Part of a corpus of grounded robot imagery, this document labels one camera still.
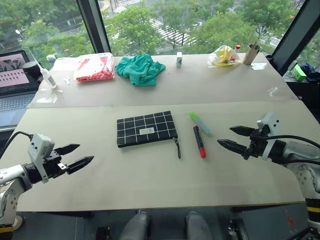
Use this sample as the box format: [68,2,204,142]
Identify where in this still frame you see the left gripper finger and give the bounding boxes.
[53,143,81,156]
[65,155,95,175]

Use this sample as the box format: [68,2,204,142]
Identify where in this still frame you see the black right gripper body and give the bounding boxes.
[241,127,270,161]

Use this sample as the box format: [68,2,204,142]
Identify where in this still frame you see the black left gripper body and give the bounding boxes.
[41,149,68,180]

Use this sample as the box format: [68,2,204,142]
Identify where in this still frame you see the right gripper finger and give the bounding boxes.
[229,125,257,137]
[216,139,250,157]

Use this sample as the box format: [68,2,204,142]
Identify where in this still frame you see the black white-grid pencil case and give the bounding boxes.
[116,110,182,160]

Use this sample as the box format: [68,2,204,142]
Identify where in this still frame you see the yellow plastic bag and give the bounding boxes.
[207,45,243,68]

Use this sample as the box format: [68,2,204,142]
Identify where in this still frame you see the laptop computer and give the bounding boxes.
[0,49,41,128]

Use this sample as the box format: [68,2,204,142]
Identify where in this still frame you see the red black marker pen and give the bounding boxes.
[192,125,207,159]

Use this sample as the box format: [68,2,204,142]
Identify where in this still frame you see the green highlighter pen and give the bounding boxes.
[188,111,212,137]

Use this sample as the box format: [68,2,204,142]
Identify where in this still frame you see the clear plastic sheet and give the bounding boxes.
[34,88,63,104]
[266,86,286,99]

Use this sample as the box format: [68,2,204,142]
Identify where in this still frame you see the white plastic syringe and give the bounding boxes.
[29,48,59,91]

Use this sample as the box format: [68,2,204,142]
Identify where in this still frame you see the metal cup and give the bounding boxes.
[242,44,262,66]

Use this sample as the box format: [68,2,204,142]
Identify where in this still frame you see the green box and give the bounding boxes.
[292,63,308,82]

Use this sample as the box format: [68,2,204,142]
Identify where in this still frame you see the red white plastic package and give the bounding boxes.
[74,52,116,83]

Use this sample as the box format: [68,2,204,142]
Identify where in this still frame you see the black round object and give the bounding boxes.
[22,61,43,85]

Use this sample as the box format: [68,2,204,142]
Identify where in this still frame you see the dark blue cloth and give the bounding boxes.
[299,63,320,83]

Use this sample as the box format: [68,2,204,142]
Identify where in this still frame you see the green crumpled cloth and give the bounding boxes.
[114,53,167,87]

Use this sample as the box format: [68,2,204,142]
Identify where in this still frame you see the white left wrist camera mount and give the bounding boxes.
[27,133,55,184]

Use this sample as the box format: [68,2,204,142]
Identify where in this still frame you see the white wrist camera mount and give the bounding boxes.
[256,112,281,161]
[27,133,55,184]

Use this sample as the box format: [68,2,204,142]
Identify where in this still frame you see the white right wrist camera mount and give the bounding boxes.
[256,112,281,161]

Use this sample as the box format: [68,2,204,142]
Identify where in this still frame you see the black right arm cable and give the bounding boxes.
[259,134,320,150]

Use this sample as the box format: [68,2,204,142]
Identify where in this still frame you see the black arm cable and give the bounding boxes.
[0,130,35,161]
[259,134,320,150]

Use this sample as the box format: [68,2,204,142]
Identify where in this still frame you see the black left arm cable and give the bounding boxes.
[0,130,35,161]

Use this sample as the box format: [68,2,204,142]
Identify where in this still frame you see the black window frame pillar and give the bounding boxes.
[271,0,320,76]
[76,0,112,54]

